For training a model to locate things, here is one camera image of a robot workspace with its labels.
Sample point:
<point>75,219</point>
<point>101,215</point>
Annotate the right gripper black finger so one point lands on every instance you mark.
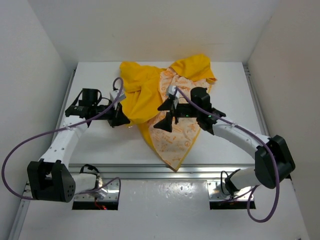
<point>167,105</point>
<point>166,123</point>

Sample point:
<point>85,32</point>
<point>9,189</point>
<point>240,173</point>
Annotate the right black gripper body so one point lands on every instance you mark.
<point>186,110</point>

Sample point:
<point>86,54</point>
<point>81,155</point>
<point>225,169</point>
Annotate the yellow jacket with patterned lining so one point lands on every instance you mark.
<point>145,89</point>

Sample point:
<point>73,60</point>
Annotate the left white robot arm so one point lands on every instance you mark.
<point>49,177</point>

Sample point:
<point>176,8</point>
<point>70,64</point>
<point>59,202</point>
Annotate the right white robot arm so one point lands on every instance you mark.
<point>273,161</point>

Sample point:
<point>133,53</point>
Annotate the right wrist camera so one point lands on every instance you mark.
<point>171,90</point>

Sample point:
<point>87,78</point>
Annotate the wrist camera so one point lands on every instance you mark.
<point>116,96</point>
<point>171,90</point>

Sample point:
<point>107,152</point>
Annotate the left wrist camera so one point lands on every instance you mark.
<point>116,96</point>

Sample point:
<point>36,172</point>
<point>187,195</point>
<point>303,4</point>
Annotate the aluminium rail front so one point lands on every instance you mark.
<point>164,172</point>

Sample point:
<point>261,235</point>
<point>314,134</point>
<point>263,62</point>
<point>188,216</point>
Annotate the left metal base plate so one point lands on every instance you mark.
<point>109,191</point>

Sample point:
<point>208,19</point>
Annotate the metal base plate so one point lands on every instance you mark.
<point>109,191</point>
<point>215,193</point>

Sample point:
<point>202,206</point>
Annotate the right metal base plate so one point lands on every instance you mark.
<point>215,193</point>

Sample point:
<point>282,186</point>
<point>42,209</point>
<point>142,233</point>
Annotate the aluminium rail right side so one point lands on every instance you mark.
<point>261,120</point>

